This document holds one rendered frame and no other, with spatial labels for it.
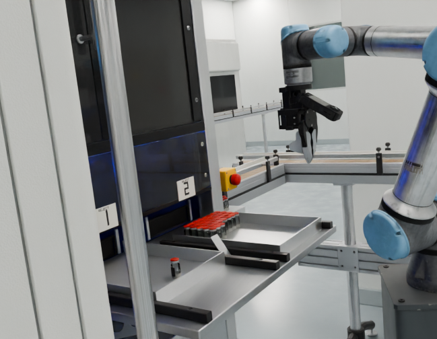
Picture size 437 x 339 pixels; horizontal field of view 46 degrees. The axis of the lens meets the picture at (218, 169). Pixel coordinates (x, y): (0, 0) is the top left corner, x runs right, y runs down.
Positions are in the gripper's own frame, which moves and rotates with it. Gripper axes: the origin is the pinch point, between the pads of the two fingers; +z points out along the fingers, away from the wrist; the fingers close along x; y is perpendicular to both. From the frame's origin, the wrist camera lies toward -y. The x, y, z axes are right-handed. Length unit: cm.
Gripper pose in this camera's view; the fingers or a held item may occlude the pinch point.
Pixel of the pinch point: (311, 158)
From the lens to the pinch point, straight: 141.4
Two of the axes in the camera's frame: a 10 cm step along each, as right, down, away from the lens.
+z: 1.0, 9.8, 1.6
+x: -5.6, 1.9, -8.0
